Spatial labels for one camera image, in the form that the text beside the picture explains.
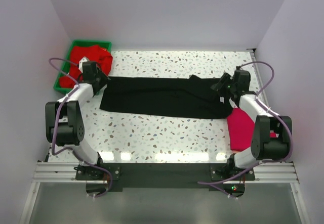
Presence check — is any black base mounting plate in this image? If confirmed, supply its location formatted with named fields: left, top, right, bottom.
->
left=74, top=163, right=255, bottom=196

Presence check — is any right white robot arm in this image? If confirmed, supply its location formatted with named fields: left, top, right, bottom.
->
left=211, top=67, right=293, bottom=171

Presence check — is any folded magenta t shirt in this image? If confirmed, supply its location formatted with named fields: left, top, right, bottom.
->
left=226, top=107, right=278, bottom=152

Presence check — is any green plastic tray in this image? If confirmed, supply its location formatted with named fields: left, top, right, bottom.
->
left=53, top=40, right=113, bottom=95

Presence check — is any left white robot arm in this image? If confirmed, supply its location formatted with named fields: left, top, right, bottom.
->
left=45, top=61, right=109, bottom=168

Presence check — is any red t shirt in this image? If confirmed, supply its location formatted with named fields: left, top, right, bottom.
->
left=63, top=41, right=113, bottom=82

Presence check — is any black t shirt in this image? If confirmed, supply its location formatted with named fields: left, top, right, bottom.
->
left=100, top=75, right=233, bottom=119

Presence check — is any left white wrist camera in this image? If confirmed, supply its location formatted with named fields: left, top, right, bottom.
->
left=78, top=57, right=90, bottom=73

